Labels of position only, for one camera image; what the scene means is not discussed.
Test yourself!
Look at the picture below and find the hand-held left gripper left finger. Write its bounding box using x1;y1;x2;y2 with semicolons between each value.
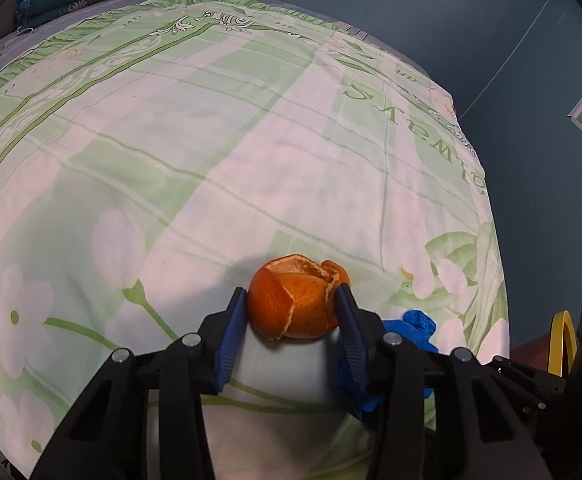
31;286;250;480

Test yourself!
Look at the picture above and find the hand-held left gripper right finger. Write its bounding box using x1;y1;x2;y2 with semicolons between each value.
335;283;552;480

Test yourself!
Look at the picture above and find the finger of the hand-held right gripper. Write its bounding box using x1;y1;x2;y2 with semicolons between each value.
491;355;568;412

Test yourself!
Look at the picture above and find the yellow bin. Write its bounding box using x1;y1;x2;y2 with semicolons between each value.
548;310;579;378

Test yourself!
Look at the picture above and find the orange peel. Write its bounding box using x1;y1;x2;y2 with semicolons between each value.
247;255;352;340

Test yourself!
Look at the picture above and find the blue plastic bag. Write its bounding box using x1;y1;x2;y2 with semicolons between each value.
335;309;442;418

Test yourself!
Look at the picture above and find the green printed bedsheet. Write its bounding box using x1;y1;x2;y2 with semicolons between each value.
0;0;509;480

